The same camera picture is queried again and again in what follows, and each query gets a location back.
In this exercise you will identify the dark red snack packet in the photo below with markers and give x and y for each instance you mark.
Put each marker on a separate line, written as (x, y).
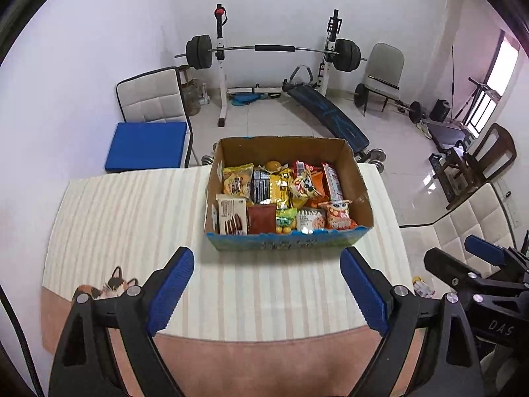
(261, 219)

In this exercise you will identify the metal dumbbell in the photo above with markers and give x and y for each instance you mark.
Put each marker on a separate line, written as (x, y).
(374, 157)
(208, 158)

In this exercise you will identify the clear water jug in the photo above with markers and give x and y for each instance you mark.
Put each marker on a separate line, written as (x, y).
(191, 98)

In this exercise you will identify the green snack packet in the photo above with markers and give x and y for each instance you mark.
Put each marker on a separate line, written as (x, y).
(286, 218)

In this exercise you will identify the yellow egg cake packet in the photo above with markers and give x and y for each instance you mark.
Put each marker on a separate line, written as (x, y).
(282, 188)

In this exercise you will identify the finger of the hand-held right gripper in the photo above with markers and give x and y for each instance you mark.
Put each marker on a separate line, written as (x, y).
(446, 264)
(483, 250)

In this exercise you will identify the red white snack packet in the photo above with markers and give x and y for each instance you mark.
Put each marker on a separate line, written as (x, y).
(332, 182)

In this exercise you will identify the barbell with black plates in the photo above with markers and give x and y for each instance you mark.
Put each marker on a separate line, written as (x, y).
(272, 48)

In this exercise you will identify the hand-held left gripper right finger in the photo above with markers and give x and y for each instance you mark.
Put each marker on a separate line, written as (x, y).
(365, 293)

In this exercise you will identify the small barbell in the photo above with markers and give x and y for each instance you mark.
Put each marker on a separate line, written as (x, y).
(415, 111)

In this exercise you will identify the window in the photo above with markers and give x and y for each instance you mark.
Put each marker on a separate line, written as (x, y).
(498, 74)

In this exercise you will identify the grey chair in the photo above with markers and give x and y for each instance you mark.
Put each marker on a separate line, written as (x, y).
(386, 64)

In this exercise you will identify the plain orange snack packet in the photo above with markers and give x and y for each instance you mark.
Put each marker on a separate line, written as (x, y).
(319, 177)

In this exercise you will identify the black speaker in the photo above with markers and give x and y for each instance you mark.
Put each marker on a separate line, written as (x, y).
(440, 110)

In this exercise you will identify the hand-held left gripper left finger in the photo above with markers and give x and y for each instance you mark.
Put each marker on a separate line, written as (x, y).
(171, 289)

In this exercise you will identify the white chocolate cookie packet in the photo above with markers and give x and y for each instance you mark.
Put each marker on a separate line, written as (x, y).
(231, 215)

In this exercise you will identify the black sit-up bench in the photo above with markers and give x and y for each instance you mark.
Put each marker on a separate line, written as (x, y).
(326, 111)

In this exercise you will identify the yellow printed snack packet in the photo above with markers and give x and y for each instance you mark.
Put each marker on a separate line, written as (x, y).
(305, 186)

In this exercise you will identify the yellow packet dark picture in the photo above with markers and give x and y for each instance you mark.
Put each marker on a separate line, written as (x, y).
(237, 180)

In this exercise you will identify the white quilted chair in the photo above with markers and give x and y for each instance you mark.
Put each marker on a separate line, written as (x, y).
(463, 223)
(153, 95)

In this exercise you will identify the blue cushion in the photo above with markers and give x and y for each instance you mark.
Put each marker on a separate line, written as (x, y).
(146, 149)

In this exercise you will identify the black treadmill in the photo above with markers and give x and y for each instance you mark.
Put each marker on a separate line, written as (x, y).
(448, 134)

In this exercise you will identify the small orange cake packet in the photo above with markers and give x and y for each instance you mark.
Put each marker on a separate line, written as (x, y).
(272, 166)

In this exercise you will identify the black snack packet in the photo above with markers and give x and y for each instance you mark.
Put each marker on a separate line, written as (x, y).
(260, 188)

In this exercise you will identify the dark wooden chair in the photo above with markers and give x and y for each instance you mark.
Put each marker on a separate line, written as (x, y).
(502, 144)

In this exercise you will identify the white barbell rack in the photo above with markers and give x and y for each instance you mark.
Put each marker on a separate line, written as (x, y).
(222, 87)

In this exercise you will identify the small snack packet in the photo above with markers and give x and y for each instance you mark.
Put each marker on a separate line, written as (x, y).
(422, 287)

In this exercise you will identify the blue printed cardboard box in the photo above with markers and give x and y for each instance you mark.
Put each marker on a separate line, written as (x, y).
(281, 243)

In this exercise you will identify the blue floor disc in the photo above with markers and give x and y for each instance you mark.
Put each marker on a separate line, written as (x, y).
(246, 99)

